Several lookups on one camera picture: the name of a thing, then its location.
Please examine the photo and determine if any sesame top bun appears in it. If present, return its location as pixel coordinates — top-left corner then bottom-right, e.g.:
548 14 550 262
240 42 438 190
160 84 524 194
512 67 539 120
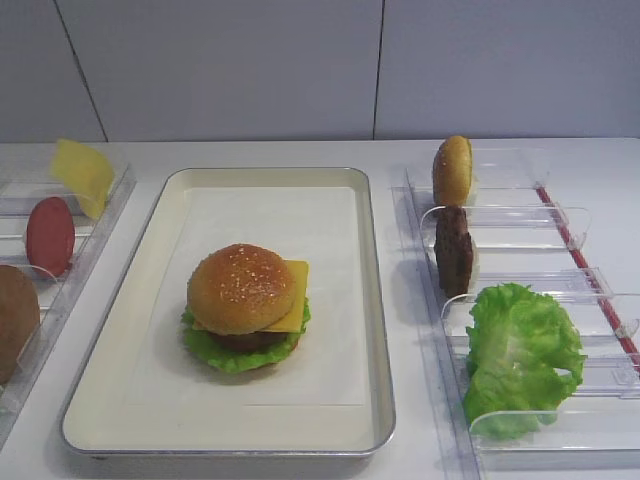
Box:
187 244 298 335

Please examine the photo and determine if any brown meat patty in rack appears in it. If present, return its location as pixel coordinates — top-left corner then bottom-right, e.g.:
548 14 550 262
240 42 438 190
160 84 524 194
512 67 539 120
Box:
435 206 474 298

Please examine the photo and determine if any green lettuce under burger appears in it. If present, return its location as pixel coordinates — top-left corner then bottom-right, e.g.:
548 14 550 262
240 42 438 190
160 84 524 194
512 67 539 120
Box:
181 298 311 374

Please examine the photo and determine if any green lettuce leaf in rack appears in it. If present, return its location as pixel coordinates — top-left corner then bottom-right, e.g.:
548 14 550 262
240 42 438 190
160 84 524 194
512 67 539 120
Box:
463 283 586 440

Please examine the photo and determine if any yellow cheese slice in rack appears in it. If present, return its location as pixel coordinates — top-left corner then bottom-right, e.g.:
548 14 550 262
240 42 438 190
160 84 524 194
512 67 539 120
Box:
49 138 115 220

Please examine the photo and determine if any red tomato slice in rack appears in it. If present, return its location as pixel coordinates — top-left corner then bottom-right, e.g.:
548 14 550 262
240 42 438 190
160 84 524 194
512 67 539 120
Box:
26 197 75 277

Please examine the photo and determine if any brown patty in burger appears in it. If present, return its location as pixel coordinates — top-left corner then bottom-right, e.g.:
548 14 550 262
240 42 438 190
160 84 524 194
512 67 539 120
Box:
209 331 289 354

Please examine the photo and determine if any white paper tray liner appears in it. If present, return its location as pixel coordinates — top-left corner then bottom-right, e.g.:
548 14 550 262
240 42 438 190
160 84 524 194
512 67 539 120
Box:
124 187 367 406

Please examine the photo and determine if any burger bun in right rack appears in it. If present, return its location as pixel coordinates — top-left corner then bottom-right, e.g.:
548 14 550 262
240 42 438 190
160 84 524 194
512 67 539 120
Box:
432 135 473 206

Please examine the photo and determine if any clear acrylic right rack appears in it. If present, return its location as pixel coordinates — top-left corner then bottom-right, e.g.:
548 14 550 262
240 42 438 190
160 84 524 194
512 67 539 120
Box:
393 148 639 479

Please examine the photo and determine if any clear acrylic rack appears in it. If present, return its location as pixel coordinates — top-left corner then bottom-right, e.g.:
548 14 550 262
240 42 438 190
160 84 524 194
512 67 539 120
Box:
393 148 639 479
1 143 136 443

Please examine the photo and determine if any cream metal tray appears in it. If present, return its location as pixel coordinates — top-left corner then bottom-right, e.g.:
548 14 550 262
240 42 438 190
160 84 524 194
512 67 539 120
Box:
61 167 395 456

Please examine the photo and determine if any clear acrylic left rack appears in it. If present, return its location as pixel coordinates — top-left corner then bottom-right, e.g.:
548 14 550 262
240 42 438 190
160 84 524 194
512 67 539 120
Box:
1 143 136 443

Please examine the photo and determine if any brown bun in left rack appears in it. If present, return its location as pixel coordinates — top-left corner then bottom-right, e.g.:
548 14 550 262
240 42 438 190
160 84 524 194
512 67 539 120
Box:
1 265 40 384

